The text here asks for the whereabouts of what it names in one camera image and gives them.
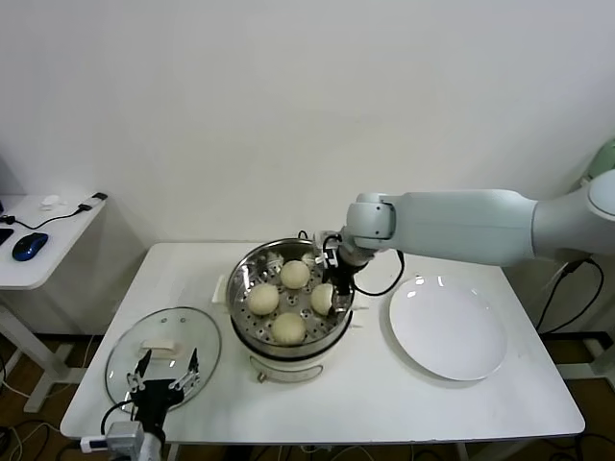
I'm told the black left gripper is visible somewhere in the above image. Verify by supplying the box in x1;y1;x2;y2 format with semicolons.
124;347;201;432

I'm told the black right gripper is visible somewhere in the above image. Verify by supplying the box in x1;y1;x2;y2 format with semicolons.
321;260;360;315

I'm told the white steamed baozi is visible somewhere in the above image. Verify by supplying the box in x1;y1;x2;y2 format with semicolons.
280;259;311;290
247;282;281;317
309;282;337;317
271;311;308;348

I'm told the round glass pot lid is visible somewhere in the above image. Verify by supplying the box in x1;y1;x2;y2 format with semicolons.
105;306;223;413

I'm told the perforated steel steamer basket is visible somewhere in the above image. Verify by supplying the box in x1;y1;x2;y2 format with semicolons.
225;238;357;361

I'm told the cream electric cooker base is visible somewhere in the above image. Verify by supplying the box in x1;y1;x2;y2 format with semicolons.
212;274;372;385

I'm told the round white plate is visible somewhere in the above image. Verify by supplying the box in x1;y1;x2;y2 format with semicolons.
387;276;509;383

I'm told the white side desk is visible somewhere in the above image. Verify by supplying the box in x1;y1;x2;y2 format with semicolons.
0;193;110;414

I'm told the blue computer mouse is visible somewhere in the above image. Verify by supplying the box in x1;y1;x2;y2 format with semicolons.
12;232;51;262

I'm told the pale green appliance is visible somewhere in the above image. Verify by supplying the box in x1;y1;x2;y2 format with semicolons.
593;138;615;182

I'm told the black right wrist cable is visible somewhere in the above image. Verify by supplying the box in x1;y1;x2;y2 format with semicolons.
353;250;406;297

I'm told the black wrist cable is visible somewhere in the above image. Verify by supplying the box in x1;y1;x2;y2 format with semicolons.
353;250;406;297
99;401;135;436

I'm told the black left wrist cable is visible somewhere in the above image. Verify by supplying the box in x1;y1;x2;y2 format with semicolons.
99;401;135;436

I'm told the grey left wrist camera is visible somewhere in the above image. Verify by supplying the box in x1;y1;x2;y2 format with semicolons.
80;422;146;455

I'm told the black desk cable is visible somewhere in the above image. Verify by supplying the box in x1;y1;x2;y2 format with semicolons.
0;204;93;231

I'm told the black cable with adapter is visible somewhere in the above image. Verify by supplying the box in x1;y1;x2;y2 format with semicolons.
535;258;605;335

